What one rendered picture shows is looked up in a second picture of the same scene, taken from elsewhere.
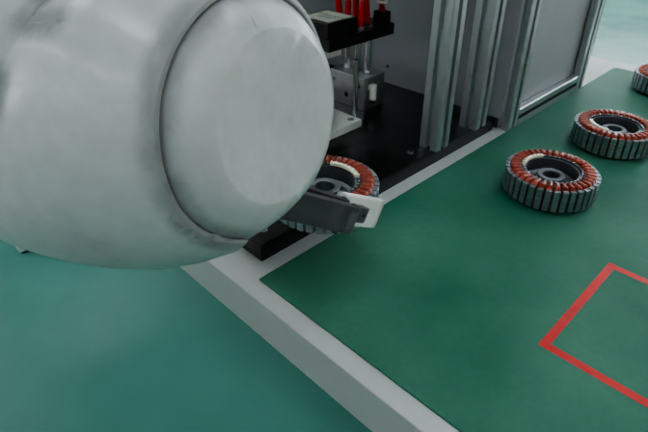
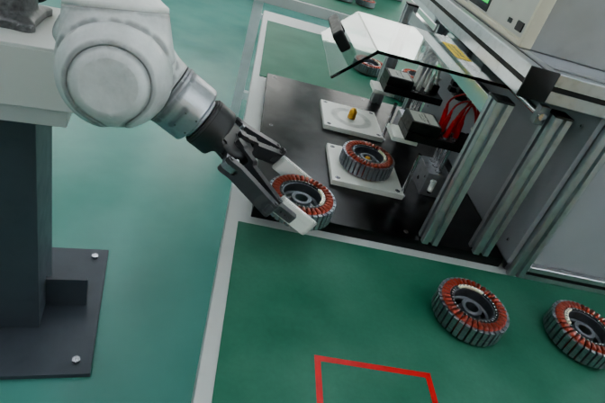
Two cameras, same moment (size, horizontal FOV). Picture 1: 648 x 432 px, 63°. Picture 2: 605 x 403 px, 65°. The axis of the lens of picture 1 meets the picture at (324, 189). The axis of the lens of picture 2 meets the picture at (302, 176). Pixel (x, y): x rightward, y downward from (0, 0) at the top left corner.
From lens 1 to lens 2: 0.38 m
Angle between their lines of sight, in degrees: 29
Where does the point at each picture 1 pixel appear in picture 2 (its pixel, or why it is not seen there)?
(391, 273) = (298, 269)
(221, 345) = not seen: hidden behind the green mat
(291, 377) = not seen: hidden behind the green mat
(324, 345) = (221, 265)
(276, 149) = (103, 94)
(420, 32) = (499, 168)
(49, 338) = (207, 221)
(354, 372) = (217, 283)
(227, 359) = not seen: hidden behind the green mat
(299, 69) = (123, 76)
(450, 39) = (461, 170)
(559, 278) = (383, 350)
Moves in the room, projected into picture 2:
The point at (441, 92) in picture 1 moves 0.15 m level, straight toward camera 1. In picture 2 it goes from (441, 203) to (378, 217)
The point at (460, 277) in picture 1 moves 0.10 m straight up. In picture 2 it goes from (329, 300) to (351, 250)
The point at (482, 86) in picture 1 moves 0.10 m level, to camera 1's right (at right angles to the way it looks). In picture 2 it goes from (491, 224) to (546, 259)
